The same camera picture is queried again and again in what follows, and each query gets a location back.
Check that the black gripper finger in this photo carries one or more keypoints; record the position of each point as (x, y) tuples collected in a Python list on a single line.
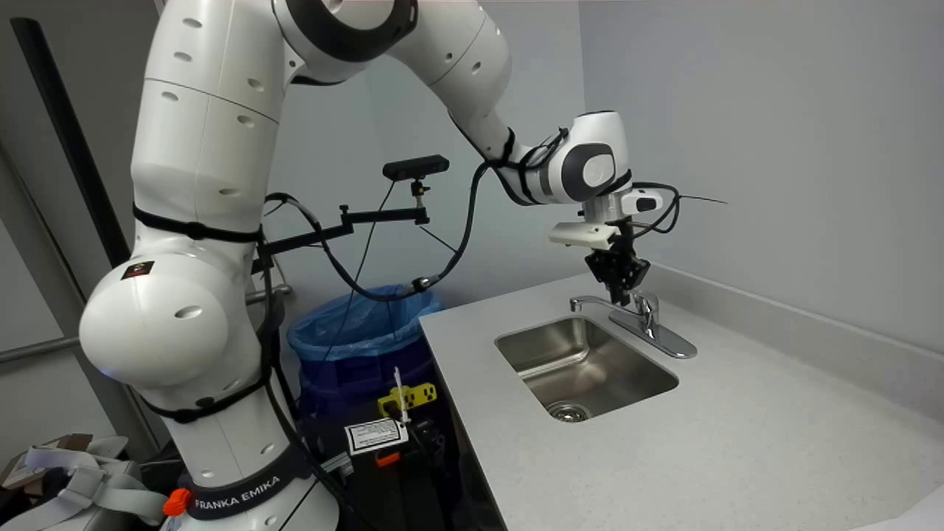
[(617, 292), (633, 283)]

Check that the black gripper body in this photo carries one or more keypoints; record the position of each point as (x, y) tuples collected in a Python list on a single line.
[(614, 263)]

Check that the chrome sink faucet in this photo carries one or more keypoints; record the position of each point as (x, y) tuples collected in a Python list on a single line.
[(642, 320)]

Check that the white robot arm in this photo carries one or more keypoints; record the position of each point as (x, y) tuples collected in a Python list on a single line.
[(173, 320)]

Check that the stainless steel sink basin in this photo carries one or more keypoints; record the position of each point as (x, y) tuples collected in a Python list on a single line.
[(578, 369)]

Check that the blue-lined trash bin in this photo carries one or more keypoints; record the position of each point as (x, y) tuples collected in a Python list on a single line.
[(370, 390)]

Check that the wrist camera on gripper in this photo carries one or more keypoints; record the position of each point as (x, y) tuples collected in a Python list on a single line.
[(596, 236)]

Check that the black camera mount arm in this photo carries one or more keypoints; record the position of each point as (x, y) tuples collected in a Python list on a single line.
[(345, 224)]

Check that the black stereo camera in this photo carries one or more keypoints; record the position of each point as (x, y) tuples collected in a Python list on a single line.
[(414, 168)]

